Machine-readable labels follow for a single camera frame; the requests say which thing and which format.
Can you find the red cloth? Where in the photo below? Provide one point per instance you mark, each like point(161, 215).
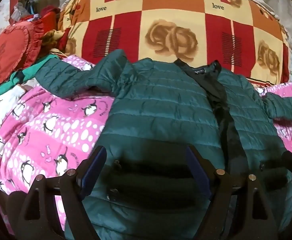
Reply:
point(50, 15)

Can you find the red heart-shaped ruffled cushion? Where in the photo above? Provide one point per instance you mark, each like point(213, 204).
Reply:
point(10, 47)

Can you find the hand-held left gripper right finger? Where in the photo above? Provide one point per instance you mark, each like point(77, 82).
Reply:
point(198, 170)

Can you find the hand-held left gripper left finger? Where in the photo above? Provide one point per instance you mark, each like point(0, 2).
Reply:
point(94, 165)

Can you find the bright green cloth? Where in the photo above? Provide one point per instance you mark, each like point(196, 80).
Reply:
point(23, 73)

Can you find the grey cloth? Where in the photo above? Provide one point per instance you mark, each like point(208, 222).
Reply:
point(280, 2)

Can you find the rose print checkered blanket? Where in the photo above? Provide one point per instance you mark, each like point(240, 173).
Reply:
point(176, 17)

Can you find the white printed cloth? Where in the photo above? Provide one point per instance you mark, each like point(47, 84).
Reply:
point(1, 105)

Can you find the yellow brown floral cloth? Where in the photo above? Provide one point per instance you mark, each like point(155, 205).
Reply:
point(52, 38)

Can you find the pink penguin print blanket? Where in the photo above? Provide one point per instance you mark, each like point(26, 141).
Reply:
point(48, 125)

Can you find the dark green puffer jacket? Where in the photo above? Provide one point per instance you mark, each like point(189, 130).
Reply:
point(161, 105)

